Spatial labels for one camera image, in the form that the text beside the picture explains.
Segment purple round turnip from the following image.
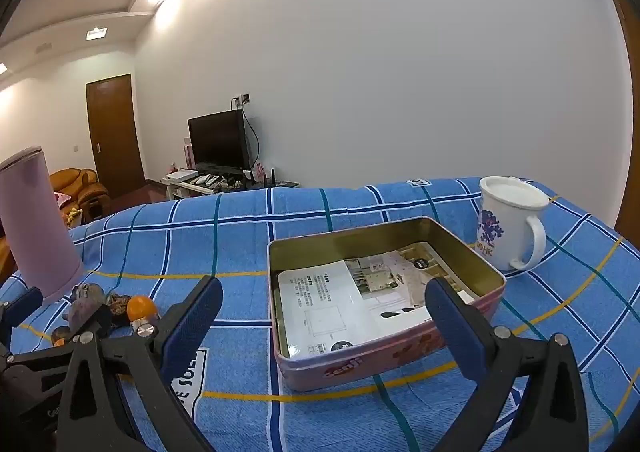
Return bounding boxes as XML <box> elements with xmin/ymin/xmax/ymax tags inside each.
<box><xmin>63</xmin><ymin>298</ymin><xmax>103</xmax><ymax>332</ymax></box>

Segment brown dried mangosteen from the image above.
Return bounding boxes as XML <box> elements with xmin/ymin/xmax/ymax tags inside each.
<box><xmin>106</xmin><ymin>292</ymin><xmax>131</xmax><ymax>319</ymax></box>

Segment dark mangosteen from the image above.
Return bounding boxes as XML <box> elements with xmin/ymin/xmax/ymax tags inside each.
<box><xmin>51</xmin><ymin>325</ymin><xmax>70</xmax><ymax>344</ymax></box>

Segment purple electric kettle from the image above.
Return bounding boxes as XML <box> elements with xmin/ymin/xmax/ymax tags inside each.
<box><xmin>0</xmin><ymin>146</ymin><xmax>84</xmax><ymax>305</ymax></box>

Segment pink floral cushion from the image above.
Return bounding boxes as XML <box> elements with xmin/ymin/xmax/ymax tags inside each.
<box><xmin>54</xmin><ymin>191</ymin><xmax>74</xmax><ymax>209</ymax></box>

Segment orange leather sofa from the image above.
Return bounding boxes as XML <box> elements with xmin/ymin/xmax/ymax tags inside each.
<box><xmin>49</xmin><ymin>168</ymin><xmax>111</xmax><ymax>228</ymax></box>

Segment blue plaid tablecloth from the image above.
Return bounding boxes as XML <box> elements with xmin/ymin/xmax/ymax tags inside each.
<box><xmin>0</xmin><ymin>176</ymin><xmax>640</xmax><ymax>452</ymax></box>

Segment white tv stand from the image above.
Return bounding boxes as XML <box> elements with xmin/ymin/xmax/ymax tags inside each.
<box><xmin>160</xmin><ymin>169</ymin><xmax>300</xmax><ymax>201</ymax></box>

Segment pink box beside television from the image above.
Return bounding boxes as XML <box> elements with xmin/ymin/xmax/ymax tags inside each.
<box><xmin>183</xmin><ymin>137</ymin><xmax>195</xmax><ymax>169</ymax></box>

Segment brown wooden door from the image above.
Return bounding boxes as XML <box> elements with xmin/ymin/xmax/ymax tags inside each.
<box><xmin>86</xmin><ymin>74</ymin><xmax>145</xmax><ymax>198</ymax></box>

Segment black television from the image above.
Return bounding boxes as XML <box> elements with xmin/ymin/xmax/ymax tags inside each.
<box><xmin>188</xmin><ymin>110</ymin><xmax>250</xmax><ymax>169</ymax></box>

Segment white floral mug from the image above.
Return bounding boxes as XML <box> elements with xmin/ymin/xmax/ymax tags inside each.
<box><xmin>476</xmin><ymin>176</ymin><xmax>550</xmax><ymax>272</ymax></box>

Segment paper leaflet in tin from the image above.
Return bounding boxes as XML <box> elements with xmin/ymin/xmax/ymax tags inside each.
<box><xmin>276</xmin><ymin>242</ymin><xmax>478</xmax><ymax>360</ymax></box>

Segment pink metal tin box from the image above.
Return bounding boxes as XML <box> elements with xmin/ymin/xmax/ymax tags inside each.
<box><xmin>268</xmin><ymin>217</ymin><xmax>506</xmax><ymax>391</ymax></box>

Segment ceiling light panel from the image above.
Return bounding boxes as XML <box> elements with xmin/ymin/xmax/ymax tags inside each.
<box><xmin>86</xmin><ymin>27</ymin><xmax>107</xmax><ymax>42</ymax></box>

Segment wall power socket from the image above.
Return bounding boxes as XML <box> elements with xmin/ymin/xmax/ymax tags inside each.
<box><xmin>231</xmin><ymin>94</ymin><xmax>250</xmax><ymax>108</ymax></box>

